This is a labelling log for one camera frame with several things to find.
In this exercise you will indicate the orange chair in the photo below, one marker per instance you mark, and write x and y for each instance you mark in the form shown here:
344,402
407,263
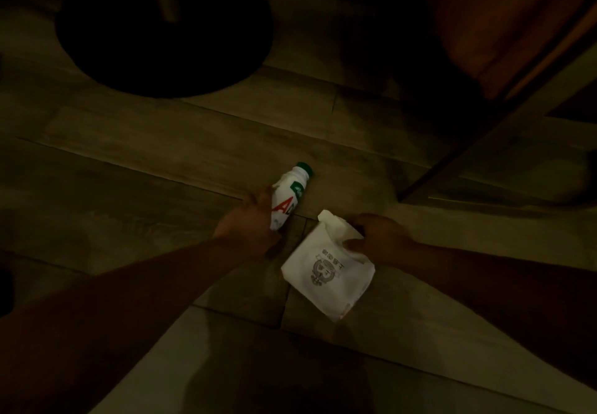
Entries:
522,54

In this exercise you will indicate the person's left forearm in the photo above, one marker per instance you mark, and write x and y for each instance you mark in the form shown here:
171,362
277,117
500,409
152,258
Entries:
98,320

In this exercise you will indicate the round black table base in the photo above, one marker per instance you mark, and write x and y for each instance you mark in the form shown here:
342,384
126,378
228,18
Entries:
164,31

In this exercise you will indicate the person's right hand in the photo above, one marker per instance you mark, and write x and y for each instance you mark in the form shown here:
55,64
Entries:
385,238

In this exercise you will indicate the person's right forearm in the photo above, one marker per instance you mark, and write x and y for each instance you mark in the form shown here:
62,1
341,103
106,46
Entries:
506,308

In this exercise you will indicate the person's right thumb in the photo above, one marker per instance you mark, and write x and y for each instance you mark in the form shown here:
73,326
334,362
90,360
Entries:
354,243

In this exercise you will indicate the person's left hand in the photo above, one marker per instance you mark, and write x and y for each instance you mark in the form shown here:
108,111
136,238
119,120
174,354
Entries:
249,227

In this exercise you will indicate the white printed paper bag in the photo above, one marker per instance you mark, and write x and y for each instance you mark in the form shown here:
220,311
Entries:
326,271

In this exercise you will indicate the white bottle with green cap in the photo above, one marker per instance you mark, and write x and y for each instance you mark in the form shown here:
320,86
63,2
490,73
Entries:
288,196

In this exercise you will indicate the person's left fingers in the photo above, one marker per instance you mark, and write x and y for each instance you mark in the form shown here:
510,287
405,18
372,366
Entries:
261,196

